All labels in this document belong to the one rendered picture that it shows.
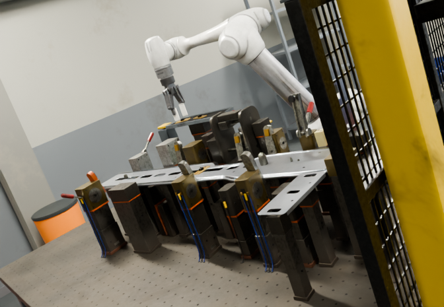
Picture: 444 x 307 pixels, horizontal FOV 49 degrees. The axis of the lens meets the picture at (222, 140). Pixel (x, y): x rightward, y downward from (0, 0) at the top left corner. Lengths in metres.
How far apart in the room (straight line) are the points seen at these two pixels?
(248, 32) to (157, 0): 3.54
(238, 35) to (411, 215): 1.15
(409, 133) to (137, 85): 4.37
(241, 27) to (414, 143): 1.16
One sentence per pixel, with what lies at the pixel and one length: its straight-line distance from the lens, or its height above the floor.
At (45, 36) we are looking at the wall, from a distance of 4.92.
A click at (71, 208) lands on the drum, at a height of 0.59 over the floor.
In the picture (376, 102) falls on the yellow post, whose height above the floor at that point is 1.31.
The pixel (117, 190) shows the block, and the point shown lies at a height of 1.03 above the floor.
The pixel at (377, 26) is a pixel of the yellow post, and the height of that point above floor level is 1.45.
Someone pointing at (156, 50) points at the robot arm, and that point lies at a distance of 2.47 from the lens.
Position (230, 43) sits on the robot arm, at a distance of 1.97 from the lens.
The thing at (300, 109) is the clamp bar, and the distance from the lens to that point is 1.89.
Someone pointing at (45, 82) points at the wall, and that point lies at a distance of 4.85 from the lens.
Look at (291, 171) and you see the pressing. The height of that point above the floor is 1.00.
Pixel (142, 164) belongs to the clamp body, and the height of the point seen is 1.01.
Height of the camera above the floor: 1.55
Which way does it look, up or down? 12 degrees down
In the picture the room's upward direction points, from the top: 20 degrees counter-clockwise
